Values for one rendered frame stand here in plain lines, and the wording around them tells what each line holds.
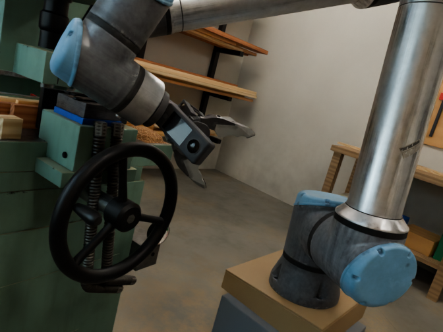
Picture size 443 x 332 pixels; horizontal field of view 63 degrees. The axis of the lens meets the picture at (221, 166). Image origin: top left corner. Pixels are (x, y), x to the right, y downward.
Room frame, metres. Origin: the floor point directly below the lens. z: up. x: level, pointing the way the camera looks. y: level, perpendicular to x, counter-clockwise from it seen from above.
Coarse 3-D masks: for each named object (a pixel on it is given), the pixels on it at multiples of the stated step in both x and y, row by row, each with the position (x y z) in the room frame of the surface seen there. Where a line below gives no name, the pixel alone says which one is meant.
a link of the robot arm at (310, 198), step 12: (300, 192) 0.91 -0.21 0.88; (312, 192) 0.92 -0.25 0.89; (324, 192) 0.96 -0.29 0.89; (300, 204) 0.88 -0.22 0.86; (312, 204) 0.85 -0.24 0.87; (324, 204) 0.84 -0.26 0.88; (336, 204) 0.84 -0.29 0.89; (300, 216) 0.87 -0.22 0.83; (312, 216) 0.84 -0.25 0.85; (324, 216) 0.82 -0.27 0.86; (300, 228) 0.86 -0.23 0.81; (312, 228) 0.81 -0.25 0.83; (288, 240) 0.89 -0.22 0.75; (300, 240) 0.85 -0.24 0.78; (288, 252) 0.88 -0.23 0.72; (300, 252) 0.85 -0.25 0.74; (312, 264) 0.84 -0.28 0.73
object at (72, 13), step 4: (72, 4) 1.05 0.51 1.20; (76, 4) 1.06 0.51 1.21; (80, 4) 1.07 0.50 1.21; (72, 8) 1.05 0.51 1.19; (76, 8) 1.06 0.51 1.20; (80, 8) 1.07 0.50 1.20; (84, 8) 1.08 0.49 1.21; (72, 12) 1.05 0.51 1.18; (76, 12) 1.06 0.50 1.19; (80, 12) 1.07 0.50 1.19; (84, 12) 1.08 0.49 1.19; (68, 16) 1.04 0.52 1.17; (72, 16) 1.05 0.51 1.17; (76, 16) 1.06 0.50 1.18; (80, 16) 1.07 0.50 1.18
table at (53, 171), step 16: (0, 144) 0.62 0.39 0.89; (16, 144) 0.64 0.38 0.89; (32, 144) 0.67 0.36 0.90; (160, 144) 0.96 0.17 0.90; (0, 160) 0.62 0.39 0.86; (16, 160) 0.65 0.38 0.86; (32, 160) 0.67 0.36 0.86; (48, 160) 0.67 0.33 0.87; (144, 160) 0.92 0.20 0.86; (48, 176) 0.65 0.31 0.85; (64, 176) 0.63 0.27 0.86; (128, 176) 0.75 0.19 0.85
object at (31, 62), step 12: (24, 48) 0.83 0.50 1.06; (36, 48) 0.81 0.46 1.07; (24, 60) 0.83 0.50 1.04; (36, 60) 0.80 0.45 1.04; (48, 60) 0.79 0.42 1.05; (24, 72) 0.83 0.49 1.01; (36, 72) 0.80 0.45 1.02; (48, 72) 0.79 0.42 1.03; (48, 84) 0.84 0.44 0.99; (60, 84) 0.82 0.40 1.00
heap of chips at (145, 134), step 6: (132, 126) 0.99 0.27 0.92; (138, 126) 0.99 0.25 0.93; (144, 126) 1.01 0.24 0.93; (138, 132) 0.96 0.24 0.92; (144, 132) 0.96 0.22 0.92; (150, 132) 0.97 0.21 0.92; (156, 132) 1.00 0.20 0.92; (138, 138) 0.95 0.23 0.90; (144, 138) 0.95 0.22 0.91; (150, 138) 0.95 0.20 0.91; (156, 138) 0.97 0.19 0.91; (162, 138) 1.00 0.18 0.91
